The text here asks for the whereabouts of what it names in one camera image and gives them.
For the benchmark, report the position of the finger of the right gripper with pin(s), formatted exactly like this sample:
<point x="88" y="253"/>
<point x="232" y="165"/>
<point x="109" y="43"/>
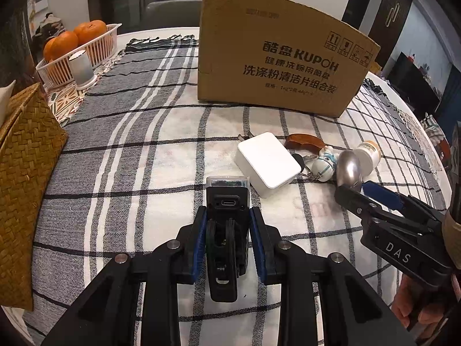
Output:
<point x="408" y="206"/>
<point x="368" y="209"/>

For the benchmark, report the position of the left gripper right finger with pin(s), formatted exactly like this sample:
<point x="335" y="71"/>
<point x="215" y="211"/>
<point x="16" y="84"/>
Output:
<point x="322" y="298"/>

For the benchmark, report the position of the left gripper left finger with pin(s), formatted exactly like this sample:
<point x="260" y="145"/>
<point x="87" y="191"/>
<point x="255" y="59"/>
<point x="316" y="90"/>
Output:
<point x="141" y="289"/>

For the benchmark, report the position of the silver oval mouse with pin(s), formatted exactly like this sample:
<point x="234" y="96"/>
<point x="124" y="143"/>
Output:
<point x="348" y="171"/>

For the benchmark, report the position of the white pill bottle orange cap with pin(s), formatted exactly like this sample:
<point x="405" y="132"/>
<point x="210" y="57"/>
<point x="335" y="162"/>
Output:
<point x="369" y="156"/>

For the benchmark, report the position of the white blue figurine keychain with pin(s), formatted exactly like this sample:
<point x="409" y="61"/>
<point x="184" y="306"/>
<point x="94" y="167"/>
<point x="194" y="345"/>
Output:
<point x="320" y="167"/>

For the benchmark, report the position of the white square charger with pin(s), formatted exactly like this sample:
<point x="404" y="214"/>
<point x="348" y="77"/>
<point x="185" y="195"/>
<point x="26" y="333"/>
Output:
<point x="267" y="163"/>

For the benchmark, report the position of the black rectangular device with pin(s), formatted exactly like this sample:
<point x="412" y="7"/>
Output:
<point x="226" y="237"/>

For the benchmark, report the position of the person right hand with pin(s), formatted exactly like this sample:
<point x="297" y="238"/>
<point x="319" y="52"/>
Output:
<point x="409" y="303"/>

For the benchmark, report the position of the black tv cabinet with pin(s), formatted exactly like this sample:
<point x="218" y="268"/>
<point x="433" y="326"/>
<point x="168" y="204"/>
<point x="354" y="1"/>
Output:
<point x="409" y="82"/>

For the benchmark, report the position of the plaid grey white tablecloth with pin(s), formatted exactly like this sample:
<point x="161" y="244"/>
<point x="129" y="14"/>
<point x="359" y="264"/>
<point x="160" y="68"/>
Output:
<point x="133" y="172"/>

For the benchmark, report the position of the brown cardboard box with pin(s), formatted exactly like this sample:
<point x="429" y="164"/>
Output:
<point x="282" y="54"/>

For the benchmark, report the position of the woven wicker tissue box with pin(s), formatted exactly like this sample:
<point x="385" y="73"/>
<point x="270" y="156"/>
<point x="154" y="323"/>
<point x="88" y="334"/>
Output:
<point x="31" y="143"/>

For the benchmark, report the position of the grey chair left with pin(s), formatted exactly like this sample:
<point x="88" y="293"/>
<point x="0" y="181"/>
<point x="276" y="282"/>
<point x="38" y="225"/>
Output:
<point x="172" y="13"/>

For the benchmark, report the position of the orange fruit front left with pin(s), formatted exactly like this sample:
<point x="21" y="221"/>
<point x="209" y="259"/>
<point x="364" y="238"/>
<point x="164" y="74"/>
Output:
<point x="56" y="47"/>

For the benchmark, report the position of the orange fruit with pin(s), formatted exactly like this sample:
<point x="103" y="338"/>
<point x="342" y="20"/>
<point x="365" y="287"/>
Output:
<point x="56" y="47"/>
<point x="88" y="31"/>

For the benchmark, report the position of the orange fruit right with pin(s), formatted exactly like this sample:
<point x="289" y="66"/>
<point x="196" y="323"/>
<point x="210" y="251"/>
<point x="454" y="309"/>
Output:
<point x="88" y="31"/>

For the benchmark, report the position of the white shoe rack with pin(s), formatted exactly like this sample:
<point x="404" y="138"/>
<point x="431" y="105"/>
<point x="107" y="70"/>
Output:
<point x="37" y="10"/>

